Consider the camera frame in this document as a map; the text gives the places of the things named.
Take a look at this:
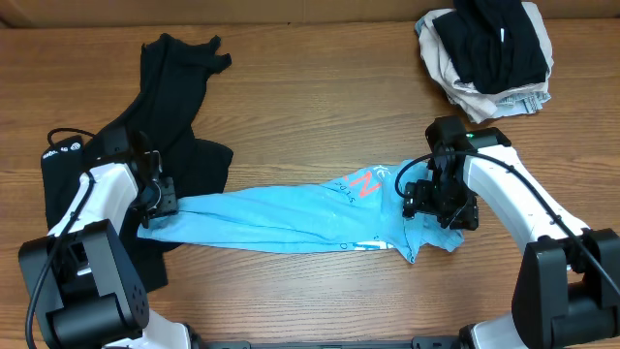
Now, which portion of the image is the black folded garment on pile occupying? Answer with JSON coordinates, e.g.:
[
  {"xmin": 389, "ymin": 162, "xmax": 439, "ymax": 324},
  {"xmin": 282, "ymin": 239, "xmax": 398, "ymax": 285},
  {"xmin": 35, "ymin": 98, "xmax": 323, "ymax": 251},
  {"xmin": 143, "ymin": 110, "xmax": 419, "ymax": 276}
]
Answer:
[{"xmin": 433, "ymin": 0, "xmax": 548, "ymax": 94}]

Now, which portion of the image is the black shirt with logo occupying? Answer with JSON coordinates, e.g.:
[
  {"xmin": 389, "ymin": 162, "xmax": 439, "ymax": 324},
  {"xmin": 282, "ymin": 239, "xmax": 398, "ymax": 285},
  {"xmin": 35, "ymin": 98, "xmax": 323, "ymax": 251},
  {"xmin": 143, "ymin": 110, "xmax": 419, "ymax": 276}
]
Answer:
[{"xmin": 40, "ymin": 32, "xmax": 234, "ymax": 295}]

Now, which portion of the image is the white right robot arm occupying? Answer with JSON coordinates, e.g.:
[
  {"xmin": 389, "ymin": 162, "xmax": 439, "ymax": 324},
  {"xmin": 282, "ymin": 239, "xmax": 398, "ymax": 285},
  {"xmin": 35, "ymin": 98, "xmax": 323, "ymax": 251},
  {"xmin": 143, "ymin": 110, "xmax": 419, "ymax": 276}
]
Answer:
[{"xmin": 394, "ymin": 116, "xmax": 619, "ymax": 349}]

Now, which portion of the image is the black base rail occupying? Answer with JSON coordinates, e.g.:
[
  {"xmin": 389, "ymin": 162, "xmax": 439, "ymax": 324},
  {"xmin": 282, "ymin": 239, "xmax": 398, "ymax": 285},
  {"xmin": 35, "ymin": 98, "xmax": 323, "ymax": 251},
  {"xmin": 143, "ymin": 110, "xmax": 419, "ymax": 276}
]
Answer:
[{"xmin": 190, "ymin": 335, "xmax": 472, "ymax": 349}]

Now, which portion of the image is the light blue t-shirt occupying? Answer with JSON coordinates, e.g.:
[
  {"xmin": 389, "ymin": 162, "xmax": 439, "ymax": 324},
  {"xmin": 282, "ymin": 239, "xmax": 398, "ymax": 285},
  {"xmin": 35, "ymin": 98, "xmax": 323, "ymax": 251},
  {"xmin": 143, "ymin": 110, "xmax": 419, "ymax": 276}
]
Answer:
[{"xmin": 138, "ymin": 164, "xmax": 464, "ymax": 263}]

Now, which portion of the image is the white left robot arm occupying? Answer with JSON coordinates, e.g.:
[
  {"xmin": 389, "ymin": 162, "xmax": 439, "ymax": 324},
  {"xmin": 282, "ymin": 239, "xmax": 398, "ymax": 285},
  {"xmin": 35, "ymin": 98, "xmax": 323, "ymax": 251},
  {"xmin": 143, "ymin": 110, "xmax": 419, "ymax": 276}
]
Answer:
[{"xmin": 18, "ymin": 128, "xmax": 204, "ymax": 348}]

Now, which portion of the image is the beige folded garment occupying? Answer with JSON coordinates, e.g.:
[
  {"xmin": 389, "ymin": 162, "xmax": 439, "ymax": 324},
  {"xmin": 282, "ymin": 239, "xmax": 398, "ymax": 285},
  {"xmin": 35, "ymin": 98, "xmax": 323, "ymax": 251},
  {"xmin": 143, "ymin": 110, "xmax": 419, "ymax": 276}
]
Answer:
[{"xmin": 415, "ymin": 9, "xmax": 550, "ymax": 123}]

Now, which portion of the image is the grey patterned folded garment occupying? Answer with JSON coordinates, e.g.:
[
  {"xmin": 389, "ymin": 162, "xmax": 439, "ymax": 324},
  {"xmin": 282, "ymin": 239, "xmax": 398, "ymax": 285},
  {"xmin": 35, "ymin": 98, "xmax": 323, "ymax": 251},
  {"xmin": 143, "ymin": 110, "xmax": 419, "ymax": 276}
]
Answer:
[{"xmin": 491, "ymin": 91, "xmax": 551, "ymax": 118}]

